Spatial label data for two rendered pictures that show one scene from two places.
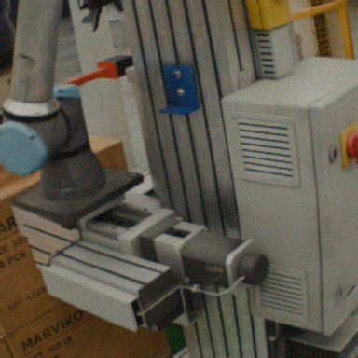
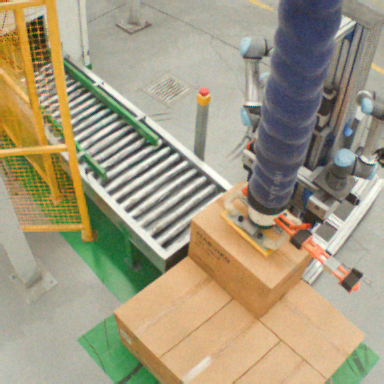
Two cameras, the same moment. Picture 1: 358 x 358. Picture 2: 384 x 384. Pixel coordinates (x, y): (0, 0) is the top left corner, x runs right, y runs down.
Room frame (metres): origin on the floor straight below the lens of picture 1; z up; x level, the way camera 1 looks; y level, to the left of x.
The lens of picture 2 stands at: (2.33, 1.98, 3.22)
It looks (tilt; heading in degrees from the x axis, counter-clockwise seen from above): 52 degrees down; 264
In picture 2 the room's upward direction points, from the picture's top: 4 degrees clockwise
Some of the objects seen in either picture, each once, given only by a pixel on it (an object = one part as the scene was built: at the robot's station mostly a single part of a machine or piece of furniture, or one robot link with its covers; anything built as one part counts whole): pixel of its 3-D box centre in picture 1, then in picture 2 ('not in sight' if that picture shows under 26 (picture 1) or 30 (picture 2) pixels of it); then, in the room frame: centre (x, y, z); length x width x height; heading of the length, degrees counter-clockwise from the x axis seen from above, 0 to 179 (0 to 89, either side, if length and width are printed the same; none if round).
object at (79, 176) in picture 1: (68, 165); (338, 175); (1.30, 0.23, 1.09); 0.15 x 0.15 x 0.10
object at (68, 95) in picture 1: (55, 116); (344, 162); (1.29, 0.24, 1.20); 0.13 x 0.12 x 0.14; 161
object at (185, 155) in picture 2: not in sight; (130, 114); (2.55, -0.87, 0.50); 2.31 x 0.05 x 0.19; 130
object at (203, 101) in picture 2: not in sight; (199, 145); (2.04, -0.52, 0.50); 0.07 x 0.07 x 1.00; 40
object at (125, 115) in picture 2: not in sight; (97, 87); (2.83, -1.10, 0.60); 1.60 x 0.10 x 0.09; 130
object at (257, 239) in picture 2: not in sight; (250, 228); (1.88, 0.58, 1.08); 0.34 x 0.10 x 0.05; 130
